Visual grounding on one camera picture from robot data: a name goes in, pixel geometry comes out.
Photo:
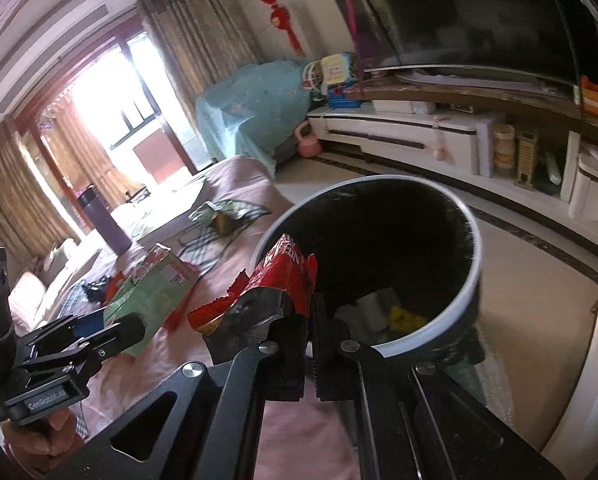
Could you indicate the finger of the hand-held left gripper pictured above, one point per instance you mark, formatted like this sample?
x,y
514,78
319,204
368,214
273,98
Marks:
x,y
89,322
126,337

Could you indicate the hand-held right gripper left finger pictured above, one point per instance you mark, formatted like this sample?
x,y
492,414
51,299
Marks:
x,y
284,360

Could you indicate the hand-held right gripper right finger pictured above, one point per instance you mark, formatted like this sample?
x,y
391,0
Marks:
x,y
329,360

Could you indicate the green drink carton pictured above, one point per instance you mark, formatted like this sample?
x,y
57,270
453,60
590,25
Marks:
x,y
149,280

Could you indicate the red snack wrapper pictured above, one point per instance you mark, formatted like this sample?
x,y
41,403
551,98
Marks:
x,y
279,270

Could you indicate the white round trash bin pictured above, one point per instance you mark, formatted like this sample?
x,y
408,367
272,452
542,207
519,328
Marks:
x,y
471,280

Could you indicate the person's left hand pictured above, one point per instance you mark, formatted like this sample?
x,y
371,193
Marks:
x,y
39,447

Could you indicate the red crushed can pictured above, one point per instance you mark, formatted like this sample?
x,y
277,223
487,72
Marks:
x,y
116,285

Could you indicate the cream sofa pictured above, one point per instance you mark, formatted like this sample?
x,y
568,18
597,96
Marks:
x,y
44,280

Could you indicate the white paper scrap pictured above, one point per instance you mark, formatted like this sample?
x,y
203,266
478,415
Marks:
x,y
374,305

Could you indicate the yellow wrapper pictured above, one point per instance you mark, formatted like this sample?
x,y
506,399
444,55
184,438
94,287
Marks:
x,y
404,317

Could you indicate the purple thermos bottle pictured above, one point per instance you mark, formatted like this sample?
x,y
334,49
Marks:
x,y
106,225

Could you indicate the patterned beige curtain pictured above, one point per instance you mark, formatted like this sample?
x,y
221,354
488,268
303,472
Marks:
x,y
19,200
204,25

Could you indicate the green snack wrapper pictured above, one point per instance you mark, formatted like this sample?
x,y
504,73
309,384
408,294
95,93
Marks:
x,y
229,210

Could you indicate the orange sheer curtain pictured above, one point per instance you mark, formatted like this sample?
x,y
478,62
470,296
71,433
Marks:
x,y
79,150

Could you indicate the brown wooden panel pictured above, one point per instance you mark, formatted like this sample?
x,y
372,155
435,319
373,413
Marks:
x,y
151,157

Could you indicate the pink kettlebell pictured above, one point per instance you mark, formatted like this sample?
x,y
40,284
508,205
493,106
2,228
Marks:
x,y
307,145

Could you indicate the small pink hanging charm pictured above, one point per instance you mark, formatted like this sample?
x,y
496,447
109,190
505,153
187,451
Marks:
x,y
439,151

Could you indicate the white tv cabinet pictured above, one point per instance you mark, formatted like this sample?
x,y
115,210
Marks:
x,y
404,135

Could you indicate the teal covered armchair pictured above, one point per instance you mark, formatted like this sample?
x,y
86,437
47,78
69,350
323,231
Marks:
x,y
249,105

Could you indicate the white side cabinet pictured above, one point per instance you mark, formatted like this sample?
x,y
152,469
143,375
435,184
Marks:
x,y
589,370

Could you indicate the blue plastic toy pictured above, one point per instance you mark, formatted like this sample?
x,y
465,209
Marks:
x,y
343,99

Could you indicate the ceiling air vent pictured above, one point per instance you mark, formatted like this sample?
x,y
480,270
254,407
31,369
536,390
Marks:
x,y
49,42

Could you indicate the white flat box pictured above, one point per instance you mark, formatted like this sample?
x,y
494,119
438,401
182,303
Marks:
x,y
404,107

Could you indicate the stacked round wooden boxes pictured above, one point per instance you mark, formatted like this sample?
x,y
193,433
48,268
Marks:
x,y
505,150

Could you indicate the wooden tower model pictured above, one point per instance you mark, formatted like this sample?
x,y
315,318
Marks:
x,y
526,160

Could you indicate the white ball cage toy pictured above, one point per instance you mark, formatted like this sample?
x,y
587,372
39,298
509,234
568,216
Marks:
x,y
313,77

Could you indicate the colourful activity cube toy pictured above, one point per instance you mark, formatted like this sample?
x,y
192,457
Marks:
x,y
339,67

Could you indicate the white remote control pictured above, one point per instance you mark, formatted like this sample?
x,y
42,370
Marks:
x,y
553,167

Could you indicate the brown marble shelf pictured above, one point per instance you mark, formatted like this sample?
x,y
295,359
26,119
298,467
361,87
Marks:
x,y
479,97

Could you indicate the red heart hanging ornament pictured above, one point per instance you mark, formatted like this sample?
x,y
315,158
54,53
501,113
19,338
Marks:
x,y
279,15

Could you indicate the pink thin rod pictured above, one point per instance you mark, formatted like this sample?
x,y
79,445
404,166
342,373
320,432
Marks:
x,y
351,10

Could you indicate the orange toy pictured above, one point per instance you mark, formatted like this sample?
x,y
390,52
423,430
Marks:
x,y
593,97

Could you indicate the black flat television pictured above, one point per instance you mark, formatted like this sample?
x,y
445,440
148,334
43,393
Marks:
x,y
469,10

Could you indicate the wooden sliding door frame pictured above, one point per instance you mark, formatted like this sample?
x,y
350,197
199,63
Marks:
x,y
104,52

